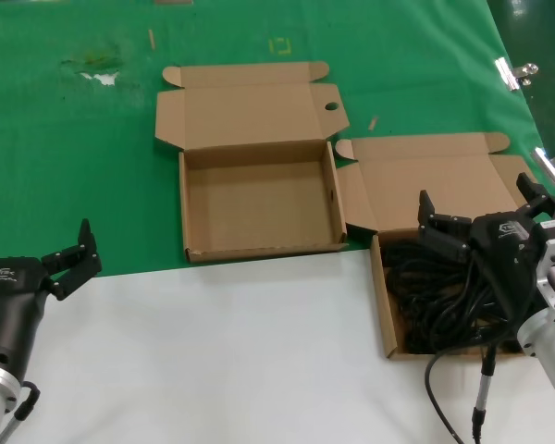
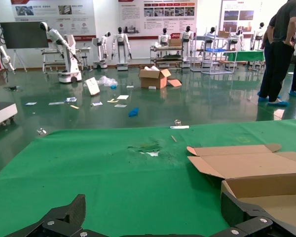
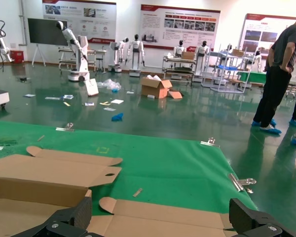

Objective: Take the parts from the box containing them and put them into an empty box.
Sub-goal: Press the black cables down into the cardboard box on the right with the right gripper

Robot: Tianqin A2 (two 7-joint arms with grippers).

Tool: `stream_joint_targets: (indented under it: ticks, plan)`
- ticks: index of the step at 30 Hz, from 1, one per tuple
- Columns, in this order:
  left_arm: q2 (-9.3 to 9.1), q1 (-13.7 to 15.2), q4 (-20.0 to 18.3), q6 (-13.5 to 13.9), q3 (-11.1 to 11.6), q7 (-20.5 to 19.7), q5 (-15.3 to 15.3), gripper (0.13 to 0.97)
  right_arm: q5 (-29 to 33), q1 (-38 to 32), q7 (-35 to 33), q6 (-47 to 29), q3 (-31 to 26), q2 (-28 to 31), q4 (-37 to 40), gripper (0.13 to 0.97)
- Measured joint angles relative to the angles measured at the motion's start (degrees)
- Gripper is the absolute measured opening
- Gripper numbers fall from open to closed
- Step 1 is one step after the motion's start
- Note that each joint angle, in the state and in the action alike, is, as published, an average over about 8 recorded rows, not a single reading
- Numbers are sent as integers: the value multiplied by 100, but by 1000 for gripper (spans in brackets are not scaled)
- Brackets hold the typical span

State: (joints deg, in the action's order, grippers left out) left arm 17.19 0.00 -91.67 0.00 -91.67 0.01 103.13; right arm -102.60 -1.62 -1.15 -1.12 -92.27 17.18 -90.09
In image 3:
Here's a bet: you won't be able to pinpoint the white metal shelf frame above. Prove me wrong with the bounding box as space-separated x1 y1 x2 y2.
201 44 253 94

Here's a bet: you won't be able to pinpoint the white red wall poster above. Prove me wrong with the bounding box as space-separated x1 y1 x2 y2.
140 3 222 50
239 13 296 61
41 0 117 47

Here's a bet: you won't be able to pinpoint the clear plastic bag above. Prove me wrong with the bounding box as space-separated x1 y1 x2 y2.
96 79 122 93

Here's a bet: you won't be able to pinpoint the open cardboard carton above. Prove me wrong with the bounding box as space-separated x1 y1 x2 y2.
140 73 184 100

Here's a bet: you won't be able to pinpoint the black screen on stand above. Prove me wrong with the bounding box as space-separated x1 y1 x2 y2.
27 17 69 67

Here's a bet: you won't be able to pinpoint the open brown cardboard box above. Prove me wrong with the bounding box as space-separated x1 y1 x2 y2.
0 145 124 237
87 197 239 237

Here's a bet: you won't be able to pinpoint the white wheeled cart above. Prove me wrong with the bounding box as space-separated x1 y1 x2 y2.
285 73 296 99

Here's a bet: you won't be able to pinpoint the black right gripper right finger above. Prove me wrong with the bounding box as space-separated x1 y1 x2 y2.
228 197 296 237

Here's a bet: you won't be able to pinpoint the white flat box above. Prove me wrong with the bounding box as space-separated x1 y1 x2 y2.
85 78 100 97

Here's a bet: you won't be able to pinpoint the white work table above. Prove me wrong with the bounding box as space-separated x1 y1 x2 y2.
58 47 107 73

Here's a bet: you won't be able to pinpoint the green table cloth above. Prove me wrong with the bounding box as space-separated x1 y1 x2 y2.
0 119 259 216

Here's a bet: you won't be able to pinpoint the red box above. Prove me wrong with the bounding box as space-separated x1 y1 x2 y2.
9 50 25 64

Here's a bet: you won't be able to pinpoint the metal rack cart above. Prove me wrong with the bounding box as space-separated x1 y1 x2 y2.
162 54 197 82

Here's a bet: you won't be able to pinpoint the blue plastic tray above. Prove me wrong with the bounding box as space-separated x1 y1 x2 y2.
217 64 238 71

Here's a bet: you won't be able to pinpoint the person in grey shirt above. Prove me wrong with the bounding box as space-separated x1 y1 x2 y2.
251 9 296 135

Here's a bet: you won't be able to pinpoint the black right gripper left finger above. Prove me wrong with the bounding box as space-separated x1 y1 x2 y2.
13 189 93 237

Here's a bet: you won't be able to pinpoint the black stool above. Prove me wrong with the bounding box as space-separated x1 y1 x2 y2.
95 58 105 73

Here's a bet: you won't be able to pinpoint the white humanoid robot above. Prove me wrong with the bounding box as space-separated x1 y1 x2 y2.
173 39 187 59
251 50 263 73
55 20 91 82
108 37 129 74
194 40 211 83
127 34 146 77

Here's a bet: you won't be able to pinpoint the green covered table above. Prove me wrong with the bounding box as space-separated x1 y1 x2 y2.
237 71 267 87

